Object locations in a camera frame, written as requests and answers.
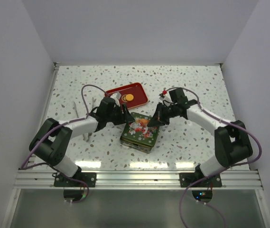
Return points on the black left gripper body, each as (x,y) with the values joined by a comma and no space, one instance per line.
(116,117)

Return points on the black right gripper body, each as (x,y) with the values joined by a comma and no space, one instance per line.
(171,111)

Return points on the gold tin lid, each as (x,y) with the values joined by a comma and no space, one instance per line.
(140,128)

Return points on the green square cookie tin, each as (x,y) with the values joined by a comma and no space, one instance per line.
(141,144)

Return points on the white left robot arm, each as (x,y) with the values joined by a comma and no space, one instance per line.
(51,141)

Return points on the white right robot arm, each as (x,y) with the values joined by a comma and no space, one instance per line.
(231,141)

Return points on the orange round cookie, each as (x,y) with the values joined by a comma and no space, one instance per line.
(129,97)

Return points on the red tray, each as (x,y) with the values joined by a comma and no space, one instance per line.
(133,95)

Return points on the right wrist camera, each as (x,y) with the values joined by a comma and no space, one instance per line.
(173,96)

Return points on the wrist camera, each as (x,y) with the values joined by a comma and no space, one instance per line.
(173,96)
(116,96)

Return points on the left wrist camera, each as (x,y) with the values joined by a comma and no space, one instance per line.
(116,96)

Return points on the black right base bracket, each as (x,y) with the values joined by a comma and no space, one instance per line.
(187,178)

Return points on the black base bracket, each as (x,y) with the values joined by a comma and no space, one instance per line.
(89,178)
(187,178)

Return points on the black left base bracket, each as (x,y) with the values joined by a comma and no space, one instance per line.
(89,178)

